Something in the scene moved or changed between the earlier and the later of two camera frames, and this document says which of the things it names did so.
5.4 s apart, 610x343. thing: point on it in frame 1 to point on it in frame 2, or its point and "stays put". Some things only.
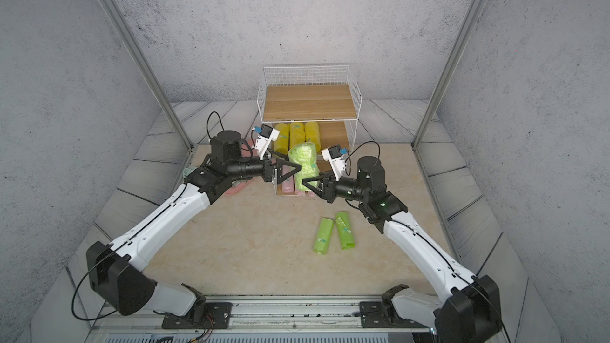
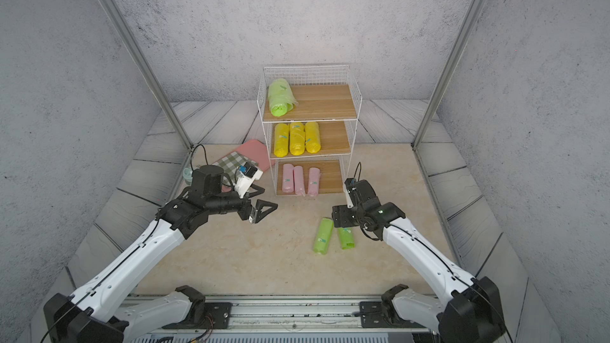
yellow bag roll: x=312 y=134 stays put
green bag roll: x=322 y=237 stays put
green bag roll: x=345 y=230 stays put
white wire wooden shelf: x=310 y=111 stays put
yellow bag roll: x=282 y=144 stays put
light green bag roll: x=304 y=153 to x=281 y=98
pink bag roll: x=287 y=186 stays put
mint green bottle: x=187 y=171 stays put
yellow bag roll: x=296 y=133 stays put
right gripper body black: x=331 y=192 to x=348 y=217
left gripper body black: x=266 y=174 to x=245 y=211
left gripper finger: x=280 y=177 to x=256 y=214
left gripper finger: x=278 y=154 to x=258 y=191
